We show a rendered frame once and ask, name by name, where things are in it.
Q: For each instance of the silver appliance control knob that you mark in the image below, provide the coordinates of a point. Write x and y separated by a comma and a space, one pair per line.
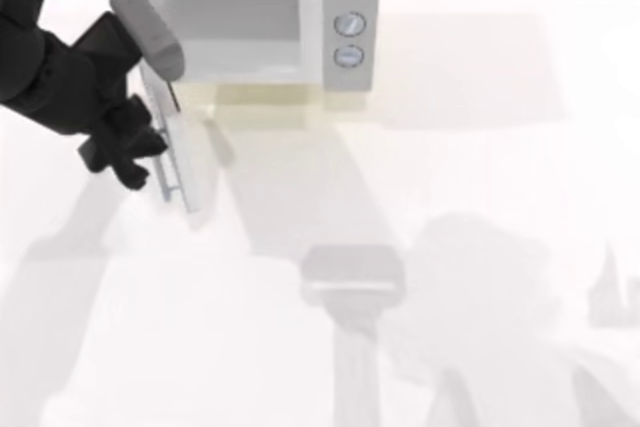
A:
349, 24
348, 56

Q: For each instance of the grey wrist camera housing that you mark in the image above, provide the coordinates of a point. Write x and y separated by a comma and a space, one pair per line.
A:
147, 29

